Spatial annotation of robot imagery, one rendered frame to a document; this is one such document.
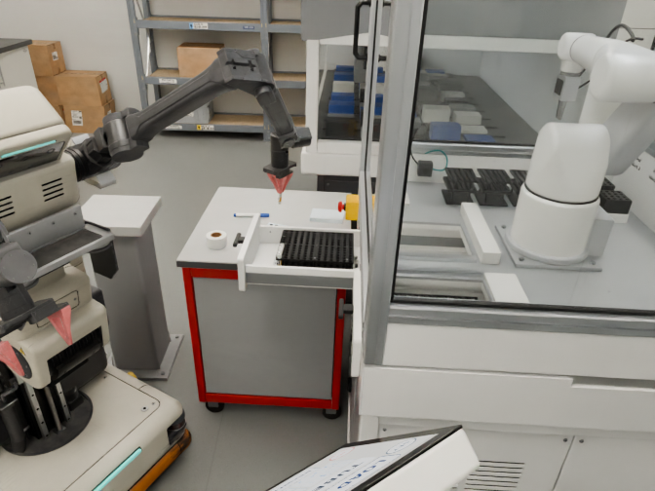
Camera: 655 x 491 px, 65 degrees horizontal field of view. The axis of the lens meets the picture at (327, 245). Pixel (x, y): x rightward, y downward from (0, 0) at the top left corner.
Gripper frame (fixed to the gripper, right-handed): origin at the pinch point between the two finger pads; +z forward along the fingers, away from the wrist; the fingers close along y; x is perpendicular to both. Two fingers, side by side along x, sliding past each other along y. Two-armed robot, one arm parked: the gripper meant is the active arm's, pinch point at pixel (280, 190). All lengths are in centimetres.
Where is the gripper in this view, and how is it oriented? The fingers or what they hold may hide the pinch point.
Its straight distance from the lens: 171.2
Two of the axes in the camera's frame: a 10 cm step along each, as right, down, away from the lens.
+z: -0.4, 8.4, 5.3
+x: -8.4, -3.2, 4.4
